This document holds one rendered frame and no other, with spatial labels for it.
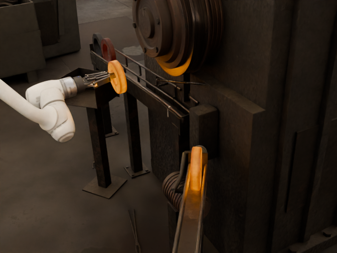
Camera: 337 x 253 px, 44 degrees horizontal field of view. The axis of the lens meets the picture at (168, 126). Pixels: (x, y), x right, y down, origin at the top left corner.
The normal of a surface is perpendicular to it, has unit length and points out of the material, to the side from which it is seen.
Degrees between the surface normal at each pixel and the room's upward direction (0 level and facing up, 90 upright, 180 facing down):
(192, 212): 6
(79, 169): 0
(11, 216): 0
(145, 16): 90
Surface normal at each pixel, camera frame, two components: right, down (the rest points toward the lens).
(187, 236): -0.03, -0.91
